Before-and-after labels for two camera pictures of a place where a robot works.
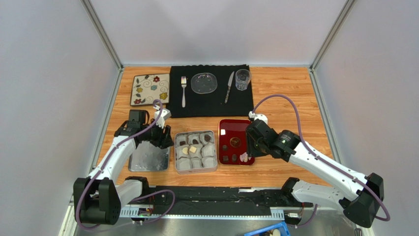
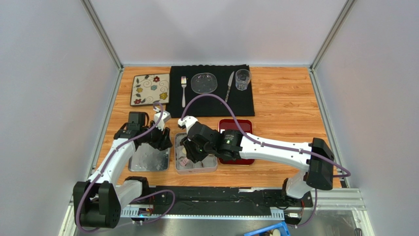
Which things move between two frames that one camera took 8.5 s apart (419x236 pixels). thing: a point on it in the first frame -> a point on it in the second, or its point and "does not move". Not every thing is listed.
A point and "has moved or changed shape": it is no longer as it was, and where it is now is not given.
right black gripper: x=254 y=143 -> x=192 y=143
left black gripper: x=164 y=140 does not move
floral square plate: x=145 y=89 does not move
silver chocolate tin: x=195 y=152 does not move
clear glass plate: x=203 y=83 does not move
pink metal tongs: x=243 y=155 has moved or changed shape
